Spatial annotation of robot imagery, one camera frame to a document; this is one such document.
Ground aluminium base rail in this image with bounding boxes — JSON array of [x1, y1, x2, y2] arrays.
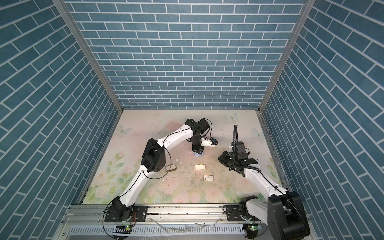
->
[[53, 204, 278, 240]]

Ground blue stapler top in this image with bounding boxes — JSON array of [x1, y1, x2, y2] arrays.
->
[[194, 152, 204, 157]]

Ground beige stapler base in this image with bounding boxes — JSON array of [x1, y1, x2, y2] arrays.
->
[[166, 164, 177, 173]]

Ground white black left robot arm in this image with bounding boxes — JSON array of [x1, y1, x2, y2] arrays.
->
[[103, 118, 212, 223]]

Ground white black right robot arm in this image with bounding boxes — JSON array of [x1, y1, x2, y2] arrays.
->
[[218, 140, 311, 240]]

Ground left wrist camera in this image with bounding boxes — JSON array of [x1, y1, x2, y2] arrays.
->
[[201, 137, 219, 148]]

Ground black corrugated cable conduit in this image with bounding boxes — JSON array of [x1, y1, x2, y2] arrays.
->
[[232, 124, 239, 151]]

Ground white staple box sleeve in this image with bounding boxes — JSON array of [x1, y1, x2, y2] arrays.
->
[[203, 175, 214, 182]]

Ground open staple box tray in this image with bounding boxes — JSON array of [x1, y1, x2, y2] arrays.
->
[[194, 164, 206, 171]]

